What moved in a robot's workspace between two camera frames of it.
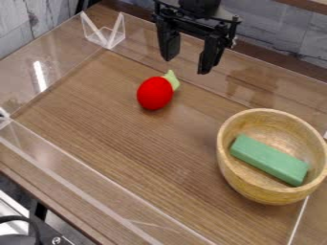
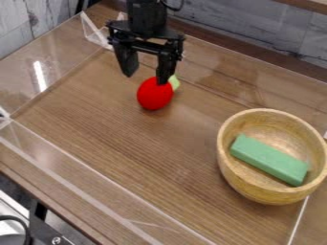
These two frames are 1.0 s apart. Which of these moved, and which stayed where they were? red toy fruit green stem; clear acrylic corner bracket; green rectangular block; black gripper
Moved: black gripper
Stayed: green rectangular block; clear acrylic corner bracket; red toy fruit green stem
